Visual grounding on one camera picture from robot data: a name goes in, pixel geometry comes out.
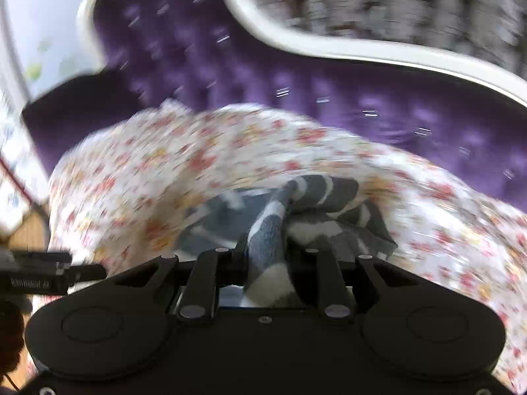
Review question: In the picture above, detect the grey white striped sweater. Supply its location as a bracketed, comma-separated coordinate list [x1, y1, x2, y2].
[175, 175, 398, 308]

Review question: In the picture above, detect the white cabinet with stickers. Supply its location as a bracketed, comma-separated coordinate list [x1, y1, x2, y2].
[1, 88, 49, 237]

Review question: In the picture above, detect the floral bed cover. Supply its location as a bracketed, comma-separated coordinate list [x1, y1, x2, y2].
[50, 101, 526, 392]

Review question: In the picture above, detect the purple tufted white-framed sofa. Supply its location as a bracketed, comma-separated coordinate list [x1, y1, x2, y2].
[22, 0, 526, 209]

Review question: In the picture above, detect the grey damask curtain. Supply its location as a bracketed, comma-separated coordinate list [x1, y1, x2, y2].
[257, 0, 526, 78]

